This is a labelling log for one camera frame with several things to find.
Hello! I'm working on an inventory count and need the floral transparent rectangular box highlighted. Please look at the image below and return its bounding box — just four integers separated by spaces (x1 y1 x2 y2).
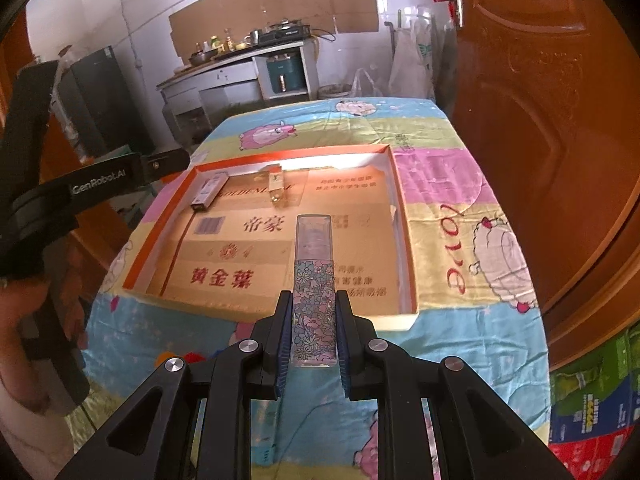
292 214 336 367

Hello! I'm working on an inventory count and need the red bottle cap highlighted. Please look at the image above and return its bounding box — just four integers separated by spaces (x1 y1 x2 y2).
182 352 206 364

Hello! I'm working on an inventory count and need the white cartoon rectangular box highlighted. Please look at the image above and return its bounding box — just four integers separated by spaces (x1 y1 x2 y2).
190 172 229 212

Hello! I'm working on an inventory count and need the gold rectangular box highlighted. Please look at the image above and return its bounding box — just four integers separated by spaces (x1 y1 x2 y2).
268 169 284 204

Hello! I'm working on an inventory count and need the plain orange bottle cap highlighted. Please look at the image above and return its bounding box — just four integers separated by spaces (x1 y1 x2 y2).
154 351 175 367

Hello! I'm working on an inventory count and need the person's left hand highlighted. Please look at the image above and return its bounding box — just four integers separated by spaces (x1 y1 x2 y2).
1 249 88 416

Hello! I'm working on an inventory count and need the shallow orange-rimmed cardboard tray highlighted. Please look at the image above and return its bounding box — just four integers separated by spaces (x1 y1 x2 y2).
122 145 418 332

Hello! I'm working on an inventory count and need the dark cabinet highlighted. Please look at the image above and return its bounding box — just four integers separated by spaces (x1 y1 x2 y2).
56 46 154 158

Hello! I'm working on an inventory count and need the white kitchen counter cabinet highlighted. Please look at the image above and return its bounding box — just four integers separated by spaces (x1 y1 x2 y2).
157 39 319 151

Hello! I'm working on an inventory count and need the green cardboard carton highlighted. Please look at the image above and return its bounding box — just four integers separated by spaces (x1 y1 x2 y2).
549 324 639 479

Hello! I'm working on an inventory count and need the white plastic sack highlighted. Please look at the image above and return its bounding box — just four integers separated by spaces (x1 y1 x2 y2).
388 15 435 100

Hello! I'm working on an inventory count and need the teal air fryer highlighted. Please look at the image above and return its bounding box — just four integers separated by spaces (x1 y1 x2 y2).
267 53 305 93

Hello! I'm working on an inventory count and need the black gas stove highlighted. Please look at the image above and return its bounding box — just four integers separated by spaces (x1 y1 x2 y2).
257 22 311 48

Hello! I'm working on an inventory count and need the brown wooden door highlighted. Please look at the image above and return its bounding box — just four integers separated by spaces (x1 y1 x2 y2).
447 0 639 367

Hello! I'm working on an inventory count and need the cardboard wall panel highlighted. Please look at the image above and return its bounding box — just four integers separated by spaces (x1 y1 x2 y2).
169 0 378 62

